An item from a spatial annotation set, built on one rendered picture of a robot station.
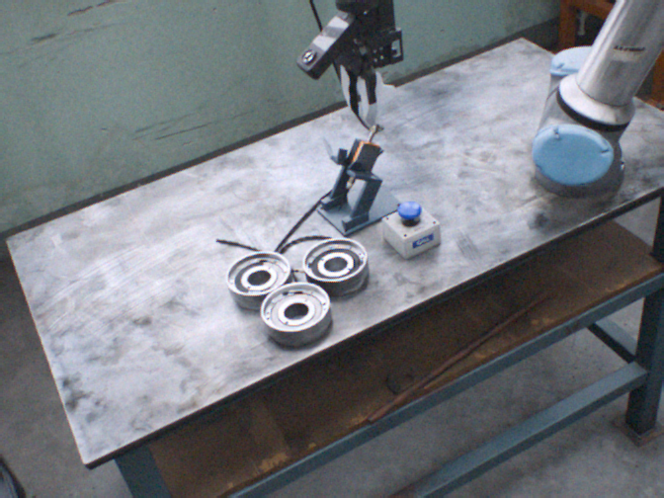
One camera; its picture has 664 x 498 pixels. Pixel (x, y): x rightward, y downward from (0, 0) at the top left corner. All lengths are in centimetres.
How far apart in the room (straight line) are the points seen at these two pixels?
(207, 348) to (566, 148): 62
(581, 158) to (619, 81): 12
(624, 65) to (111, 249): 91
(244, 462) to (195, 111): 175
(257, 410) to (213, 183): 45
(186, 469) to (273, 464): 15
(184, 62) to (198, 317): 166
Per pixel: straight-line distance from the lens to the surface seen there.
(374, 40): 129
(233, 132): 304
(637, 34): 119
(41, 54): 274
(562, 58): 140
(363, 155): 139
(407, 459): 206
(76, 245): 156
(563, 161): 127
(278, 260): 134
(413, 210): 132
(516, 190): 148
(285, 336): 121
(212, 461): 144
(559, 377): 222
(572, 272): 169
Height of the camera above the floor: 168
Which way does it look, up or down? 40 degrees down
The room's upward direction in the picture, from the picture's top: 10 degrees counter-clockwise
